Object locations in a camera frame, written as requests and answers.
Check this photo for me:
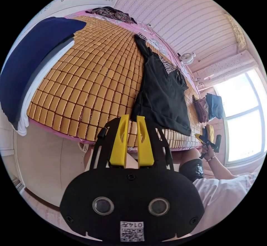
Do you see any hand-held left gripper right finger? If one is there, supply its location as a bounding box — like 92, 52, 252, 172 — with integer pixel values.
137, 115, 155, 166

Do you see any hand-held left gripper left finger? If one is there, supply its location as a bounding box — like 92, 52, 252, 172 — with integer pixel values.
109, 114, 130, 166

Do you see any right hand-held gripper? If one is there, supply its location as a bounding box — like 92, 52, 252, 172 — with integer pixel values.
194, 133, 218, 160

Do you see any person's right forearm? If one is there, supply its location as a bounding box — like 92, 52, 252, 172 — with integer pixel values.
206, 155, 238, 181

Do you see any black long sleeve with print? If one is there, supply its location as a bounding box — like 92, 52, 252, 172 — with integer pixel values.
131, 32, 192, 137

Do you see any person's right hand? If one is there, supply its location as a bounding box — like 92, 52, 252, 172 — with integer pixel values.
201, 145, 216, 161

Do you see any pile of maroon, blue clothes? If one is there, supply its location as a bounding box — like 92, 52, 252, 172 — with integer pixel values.
192, 93, 224, 124

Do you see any window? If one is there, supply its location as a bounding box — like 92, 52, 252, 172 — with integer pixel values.
212, 67, 267, 166

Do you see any pink dotted curtain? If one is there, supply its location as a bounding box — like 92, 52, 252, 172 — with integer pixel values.
192, 50, 259, 88

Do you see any bed with woven mat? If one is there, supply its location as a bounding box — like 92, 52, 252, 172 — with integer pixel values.
26, 10, 207, 152

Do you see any small white fan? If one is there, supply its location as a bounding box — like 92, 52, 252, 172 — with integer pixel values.
179, 52, 197, 65

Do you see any pile of blue, white clothes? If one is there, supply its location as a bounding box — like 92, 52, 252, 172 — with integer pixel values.
0, 17, 87, 136

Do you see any dark floral garment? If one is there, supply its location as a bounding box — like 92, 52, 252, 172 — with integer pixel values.
91, 6, 137, 25

